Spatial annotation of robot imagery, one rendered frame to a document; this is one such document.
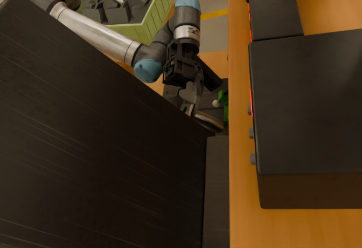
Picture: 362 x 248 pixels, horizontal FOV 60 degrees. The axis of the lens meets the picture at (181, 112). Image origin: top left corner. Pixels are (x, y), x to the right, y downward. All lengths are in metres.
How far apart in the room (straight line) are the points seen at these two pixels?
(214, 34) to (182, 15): 2.12
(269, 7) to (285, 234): 0.28
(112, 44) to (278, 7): 0.58
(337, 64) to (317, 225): 0.15
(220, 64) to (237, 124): 1.05
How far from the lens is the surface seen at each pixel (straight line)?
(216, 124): 0.83
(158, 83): 1.38
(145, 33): 1.68
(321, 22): 0.50
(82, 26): 0.96
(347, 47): 0.35
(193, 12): 0.91
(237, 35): 0.49
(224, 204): 0.65
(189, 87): 0.79
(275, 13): 0.43
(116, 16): 1.93
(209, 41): 2.95
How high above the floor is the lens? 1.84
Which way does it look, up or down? 50 degrees down
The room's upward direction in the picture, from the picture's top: 21 degrees counter-clockwise
